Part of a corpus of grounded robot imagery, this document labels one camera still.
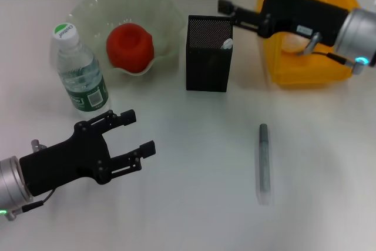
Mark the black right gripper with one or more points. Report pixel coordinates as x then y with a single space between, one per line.
305 13

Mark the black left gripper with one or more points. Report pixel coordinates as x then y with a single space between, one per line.
64 163

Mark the green and clear pen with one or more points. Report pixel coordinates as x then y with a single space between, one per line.
226 44

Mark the clear bottle with green label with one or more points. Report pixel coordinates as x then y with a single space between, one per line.
82 80

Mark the red-orange knitted orange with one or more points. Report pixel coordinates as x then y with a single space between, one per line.
129 48

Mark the grey pen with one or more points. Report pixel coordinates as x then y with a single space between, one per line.
264 160

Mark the silver and white left robot arm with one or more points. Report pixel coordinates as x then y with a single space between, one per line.
11 180

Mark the black mesh pen holder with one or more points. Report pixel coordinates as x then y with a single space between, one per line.
205 66

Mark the pale green glass fruit plate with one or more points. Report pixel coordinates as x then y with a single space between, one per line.
129 4

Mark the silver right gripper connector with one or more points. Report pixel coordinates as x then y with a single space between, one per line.
314 40

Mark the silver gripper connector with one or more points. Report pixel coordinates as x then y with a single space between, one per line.
36 145
314 40

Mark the yellow plastic bin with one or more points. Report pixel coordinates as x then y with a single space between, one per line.
305 70

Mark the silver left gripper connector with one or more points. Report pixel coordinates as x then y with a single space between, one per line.
36 145

